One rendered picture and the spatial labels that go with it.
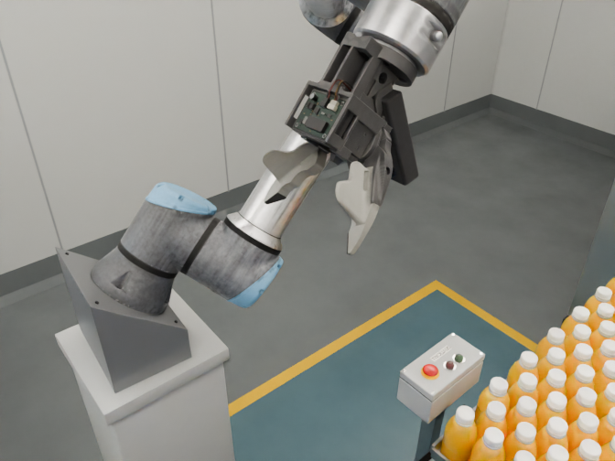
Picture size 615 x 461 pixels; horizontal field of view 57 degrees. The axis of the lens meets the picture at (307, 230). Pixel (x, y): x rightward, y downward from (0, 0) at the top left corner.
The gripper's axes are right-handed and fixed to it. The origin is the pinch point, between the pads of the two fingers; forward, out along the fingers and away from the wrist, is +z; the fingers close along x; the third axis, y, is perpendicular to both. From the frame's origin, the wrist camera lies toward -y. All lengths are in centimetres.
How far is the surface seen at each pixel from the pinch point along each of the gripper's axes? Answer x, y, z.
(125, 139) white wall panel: -270, -106, 17
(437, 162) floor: -236, -333, -83
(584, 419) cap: 10, -92, 9
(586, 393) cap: 6, -97, 4
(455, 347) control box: -22, -87, 11
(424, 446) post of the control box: -22, -102, 39
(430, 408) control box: -15, -79, 25
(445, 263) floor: -142, -264, -11
